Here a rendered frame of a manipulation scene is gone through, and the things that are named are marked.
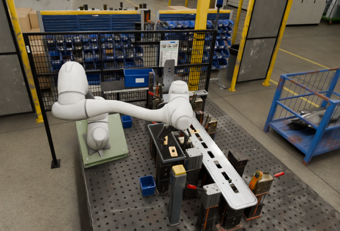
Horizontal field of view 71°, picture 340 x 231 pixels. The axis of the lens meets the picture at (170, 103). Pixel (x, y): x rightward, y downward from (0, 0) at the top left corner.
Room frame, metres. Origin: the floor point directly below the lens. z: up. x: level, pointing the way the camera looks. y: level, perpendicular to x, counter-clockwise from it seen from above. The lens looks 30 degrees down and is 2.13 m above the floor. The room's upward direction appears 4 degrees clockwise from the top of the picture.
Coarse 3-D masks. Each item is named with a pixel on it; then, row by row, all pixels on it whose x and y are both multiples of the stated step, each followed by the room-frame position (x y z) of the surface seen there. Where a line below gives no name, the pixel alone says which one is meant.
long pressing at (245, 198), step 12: (204, 132) 1.55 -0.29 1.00; (204, 156) 1.27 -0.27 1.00; (216, 156) 1.28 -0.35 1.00; (216, 168) 1.16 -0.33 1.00; (228, 168) 1.17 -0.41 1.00; (216, 180) 1.05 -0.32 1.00; (240, 180) 1.07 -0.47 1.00; (228, 192) 0.98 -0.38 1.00; (240, 192) 0.98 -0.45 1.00; (228, 204) 0.89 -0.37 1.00; (240, 204) 0.90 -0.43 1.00; (252, 204) 0.91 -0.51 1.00
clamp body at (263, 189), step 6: (252, 174) 1.08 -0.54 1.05; (264, 174) 1.08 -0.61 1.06; (258, 180) 1.03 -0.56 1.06; (264, 180) 1.03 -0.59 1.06; (270, 180) 1.04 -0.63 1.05; (258, 186) 1.02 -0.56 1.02; (264, 186) 1.03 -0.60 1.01; (270, 186) 1.05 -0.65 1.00; (252, 192) 1.04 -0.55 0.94; (258, 192) 1.02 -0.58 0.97; (264, 192) 1.04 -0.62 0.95; (258, 198) 1.03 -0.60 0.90; (258, 204) 1.04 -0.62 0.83; (246, 210) 1.04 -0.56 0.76; (252, 210) 1.02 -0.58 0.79; (258, 210) 1.04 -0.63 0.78; (246, 216) 1.03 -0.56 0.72; (252, 216) 1.03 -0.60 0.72; (258, 216) 1.04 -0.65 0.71
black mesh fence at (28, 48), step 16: (32, 32) 2.09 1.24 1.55; (48, 32) 2.13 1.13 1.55; (64, 32) 2.17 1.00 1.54; (80, 32) 2.22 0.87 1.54; (96, 32) 2.27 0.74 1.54; (112, 32) 2.32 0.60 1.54; (128, 32) 2.38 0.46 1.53; (144, 32) 2.44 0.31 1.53; (160, 32) 2.50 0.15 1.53; (176, 32) 2.56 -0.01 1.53; (80, 48) 2.23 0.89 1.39; (112, 48) 2.33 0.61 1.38; (128, 48) 2.39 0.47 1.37; (32, 64) 2.06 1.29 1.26; (96, 64) 2.27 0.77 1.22; (160, 64) 2.50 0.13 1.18; (192, 64) 2.64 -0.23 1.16; (208, 64) 2.71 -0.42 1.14; (112, 80) 2.33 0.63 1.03; (208, 80) 2.72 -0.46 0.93; (48, 128) 2.06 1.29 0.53
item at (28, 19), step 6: (18, 12) 5.35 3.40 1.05; (24, 12) 5.40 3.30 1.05; (30, 12) 5.45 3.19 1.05; (18, 18) 4.87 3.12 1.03; (24, 18) 4.91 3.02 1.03; (30, 18) 5.30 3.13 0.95; (36, 18) 5.34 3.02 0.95; (12, 24) 4.82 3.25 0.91; (24, 24) 4.90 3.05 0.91; (30, 24) 5.34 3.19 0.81; (36, 24) 5.33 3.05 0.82; (24, 30) 4.89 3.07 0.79; (30, 30) 5.17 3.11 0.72; (36, 30) 5.12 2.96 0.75
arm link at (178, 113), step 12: (96, 108) 1.03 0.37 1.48; (108, 108) 1.04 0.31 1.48; (120, 108) 1.02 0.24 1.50; (132, 108) 0.99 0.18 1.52; (144, 108) 0.99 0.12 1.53; (168, 108) 0.94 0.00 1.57; (180, 108) 0.92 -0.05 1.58; (156, 120) 0.93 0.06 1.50; (168, 120) 0.91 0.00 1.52; (180, 120) 0.87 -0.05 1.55; (192, 120) 0.92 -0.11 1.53
